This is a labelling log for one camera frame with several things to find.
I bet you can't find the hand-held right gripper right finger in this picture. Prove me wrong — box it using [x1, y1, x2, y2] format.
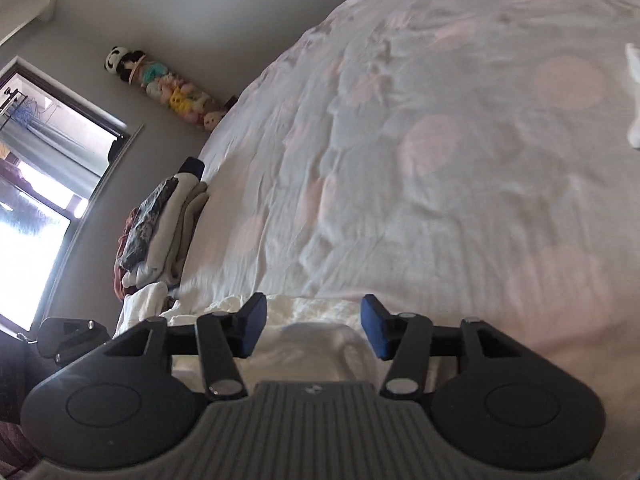
[360, 293, 528, 402]

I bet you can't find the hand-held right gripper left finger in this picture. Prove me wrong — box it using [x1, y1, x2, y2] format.
[101, 292, 269, 402]

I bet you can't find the white muslin garment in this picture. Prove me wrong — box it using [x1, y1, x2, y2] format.
[119, 281, 177, 333]
[160, 294, 373, 391]

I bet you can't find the stack of folded clothes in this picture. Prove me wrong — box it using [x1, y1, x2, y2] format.
[127, 179, 197, 289]

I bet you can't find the rust red garment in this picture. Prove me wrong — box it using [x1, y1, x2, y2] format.
[110, 207, 139, 304]

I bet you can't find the beige folded garment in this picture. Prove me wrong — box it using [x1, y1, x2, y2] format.
[167, 181, 209, 284]

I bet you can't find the dark floral folded garment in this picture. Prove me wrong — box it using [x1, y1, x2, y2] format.
[119, 177, 177, 270]

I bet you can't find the navy blue cloth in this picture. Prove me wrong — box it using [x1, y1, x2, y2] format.
[178, 156, 206, 185]

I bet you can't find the bed with pink dotted sheet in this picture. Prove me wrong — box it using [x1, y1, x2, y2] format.
[120, 0, 640, 411]

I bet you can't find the window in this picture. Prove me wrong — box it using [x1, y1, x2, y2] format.
[0, 56, 132, 334]

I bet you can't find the tube of plush toys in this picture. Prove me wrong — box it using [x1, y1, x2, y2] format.
[103, 45, 227, 132]

